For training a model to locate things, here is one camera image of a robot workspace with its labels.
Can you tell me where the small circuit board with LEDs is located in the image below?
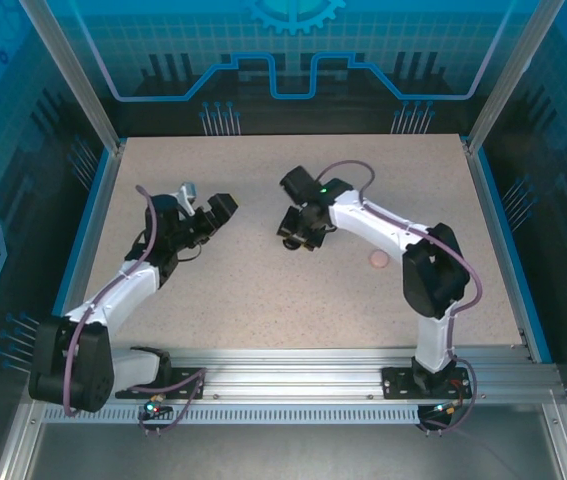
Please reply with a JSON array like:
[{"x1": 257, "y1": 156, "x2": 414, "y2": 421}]
[
  {"x1": 420, "y1": 402, "x2": 464, "y2": 419},
  {"x1": 137, "y1": 399, "x2": 174, "y2": 421}
]

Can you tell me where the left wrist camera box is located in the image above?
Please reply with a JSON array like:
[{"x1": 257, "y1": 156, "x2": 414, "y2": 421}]
[{"x1": 175, "y1": 183, "x2": 199, "y2": 217}]

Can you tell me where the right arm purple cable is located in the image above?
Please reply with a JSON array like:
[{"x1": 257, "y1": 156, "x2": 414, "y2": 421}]
[{"x1": 317, "y1": 159, "x2": 484, "y2": 437}]

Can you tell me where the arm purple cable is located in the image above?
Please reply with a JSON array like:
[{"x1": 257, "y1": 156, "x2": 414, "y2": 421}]
[
  {"x1": 62, "y1": 184, "x2": 208, "y2": 437},
  {"x1": 317, "y1": 159, "x2": 484, "y2": 437}
]

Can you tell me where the side rail with blue trim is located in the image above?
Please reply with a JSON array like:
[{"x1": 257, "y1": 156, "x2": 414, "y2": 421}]
[
  {"x1": 464, "y1": 141, "x2": 554, "y2": 364},
  {"x1": 37, "y1": 141, "x2": 128, "y2": 364}
]

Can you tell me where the aluminium mounting rail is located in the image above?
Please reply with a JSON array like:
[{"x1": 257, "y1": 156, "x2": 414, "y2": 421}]
[{"x1": 27, "y1": 347, "x2": 564, "y2": 406}]

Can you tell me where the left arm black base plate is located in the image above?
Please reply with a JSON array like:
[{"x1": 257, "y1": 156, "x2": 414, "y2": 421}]
[{"x1": 115, "y1": 367, "x2": 207, "y2": 401}]

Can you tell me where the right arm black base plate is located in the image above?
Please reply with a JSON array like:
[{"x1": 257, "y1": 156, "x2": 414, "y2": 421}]
[{"x1": 381, "y1": 366, "x2": 473, "y2": 401}]

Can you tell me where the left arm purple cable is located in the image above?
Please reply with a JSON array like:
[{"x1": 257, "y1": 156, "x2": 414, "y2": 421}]
[{"x1": 62, "y1": 184, "x2": 208, "y2": 437}]

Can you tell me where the aluminium frame post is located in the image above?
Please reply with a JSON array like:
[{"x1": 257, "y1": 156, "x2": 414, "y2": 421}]
[
  {"x1": 17, "y1": 0, "x2": 127, "y2": 154},
  {"x1": 465, "y1": 0, "x2": 564, "y2": 154}
]

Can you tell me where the slotted cable duct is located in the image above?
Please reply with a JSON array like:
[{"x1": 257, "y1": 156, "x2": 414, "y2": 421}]
[{"x1": 41, "y1": 405, "x2": 422, "y2": 426}]

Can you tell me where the metal bench frame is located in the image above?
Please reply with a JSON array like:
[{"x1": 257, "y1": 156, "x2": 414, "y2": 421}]
[{"x1": 0, "y1": 389, "x2": 567, "y2": 480}]

